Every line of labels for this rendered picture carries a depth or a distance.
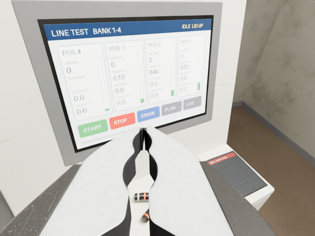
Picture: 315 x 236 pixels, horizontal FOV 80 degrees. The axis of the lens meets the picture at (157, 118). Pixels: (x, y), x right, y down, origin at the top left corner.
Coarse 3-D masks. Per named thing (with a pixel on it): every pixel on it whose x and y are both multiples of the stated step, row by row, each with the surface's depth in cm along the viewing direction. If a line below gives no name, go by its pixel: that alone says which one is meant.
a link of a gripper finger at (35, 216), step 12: (72, 168) 9; (60, 180) 8; (48, 192) 8; (60, 192) 8; (36, 204) 7; (48, 204) 7; (24, 216) 7; (36, 216) 7; (48, 216) 7; (12, 228) 6; (24, 228) 6; (36, 228) 6
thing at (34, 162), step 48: (0, 0) 31; (144, 0) 41; (192, 0) 46; (240, 0) 53; (0, 48) 33; (0, 96) 35; (0, 144) 38; (48, 144) 43; (144, 144) 56; (192, 144) 66
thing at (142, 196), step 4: (144, 192) 52; (148, 192) 52; (136, 196) 51; (140, 196) 52; (144, 196) 51; (148, 196) 52; (148, 208) 50; (148, 212) 48; (144, 216) 47; (148, 216) 47; (144, 220) 47; (148, 220) 47
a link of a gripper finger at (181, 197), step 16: (144, 128) 12; (160, 144) 10; (176, 144) 10; (160, 160) 9; (176, 160) 9; (192, 160) 9; (160, 176) 8; (176, 176) 8; (192, 176) 8; (160, 192) 8; (176, 192) 8; (192, 192) 8; (208, 192) 7; (160, 208) 7; (176, 208) 7; (192, 208) 7; (208, 208) 7; (160, 224) 6; (176, 224) 6; (192, 224) 6; (208, 224) 6; (224, 224) 6
